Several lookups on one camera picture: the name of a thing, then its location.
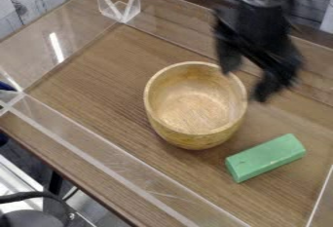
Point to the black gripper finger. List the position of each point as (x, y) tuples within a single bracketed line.
[(274, 80), (227, 52)]

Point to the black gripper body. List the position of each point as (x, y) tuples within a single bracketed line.
[(260, 27)]

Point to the green rectangular block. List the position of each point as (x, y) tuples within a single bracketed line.
[(264, 157)]

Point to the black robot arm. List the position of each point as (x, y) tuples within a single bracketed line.
[(256, 36)]

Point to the brown wooden bowl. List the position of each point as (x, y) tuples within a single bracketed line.
[(195, 105)]

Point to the black table leg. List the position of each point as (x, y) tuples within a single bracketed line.
[(54, 183)]

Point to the clear acrylic tray wall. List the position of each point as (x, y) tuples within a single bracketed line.
[(77, 66)]

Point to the black metal base plate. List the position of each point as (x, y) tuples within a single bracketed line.
[(28, 214)]

